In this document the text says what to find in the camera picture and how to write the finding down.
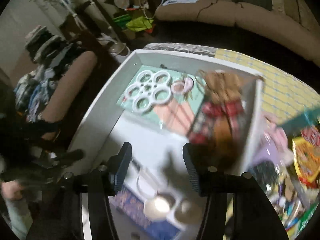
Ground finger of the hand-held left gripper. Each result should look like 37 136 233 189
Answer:
54 149 84 167

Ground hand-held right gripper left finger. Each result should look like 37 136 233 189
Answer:
26 142 132 240

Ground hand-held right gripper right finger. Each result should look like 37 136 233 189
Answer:
182 144 287 240

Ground white-handled scissors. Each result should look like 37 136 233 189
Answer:
135 172 163 200

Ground cream cup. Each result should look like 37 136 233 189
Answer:
144 195 175 222
175 200 200 224

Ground white storage box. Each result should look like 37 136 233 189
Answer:
67 49 264 240

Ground long blue packet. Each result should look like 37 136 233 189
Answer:
116 185 180 235

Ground mint green box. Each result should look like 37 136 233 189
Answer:
116 65 208 135

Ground amber jar with red label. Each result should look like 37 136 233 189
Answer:
187 70 250 178

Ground white six-ring holder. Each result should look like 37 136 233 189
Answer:
124 70 173 112

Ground person's left hand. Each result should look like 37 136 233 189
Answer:
0 180 25 200

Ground brown chair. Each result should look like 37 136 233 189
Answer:
41 51 98 140

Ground pile of clothes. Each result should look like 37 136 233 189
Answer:
15 25 85 123

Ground pink purple packet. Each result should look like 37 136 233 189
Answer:
255 115 290 165

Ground yellow rimmed snack packet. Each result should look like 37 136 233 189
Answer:
292 135 320 183

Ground green packet with white print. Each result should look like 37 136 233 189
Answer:
285 205 318 233

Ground teal bottle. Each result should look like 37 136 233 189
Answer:
277 107 320 128

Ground bright green bag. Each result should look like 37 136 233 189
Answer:
114 14 153 33

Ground round metal tin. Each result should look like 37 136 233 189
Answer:
114 0 133 9

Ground brown sofa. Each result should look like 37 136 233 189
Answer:
155 0 320 63

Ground white paper sheet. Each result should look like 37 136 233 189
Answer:
162 0 200 6

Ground white rope hanging rack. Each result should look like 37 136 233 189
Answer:
45 0 113 30

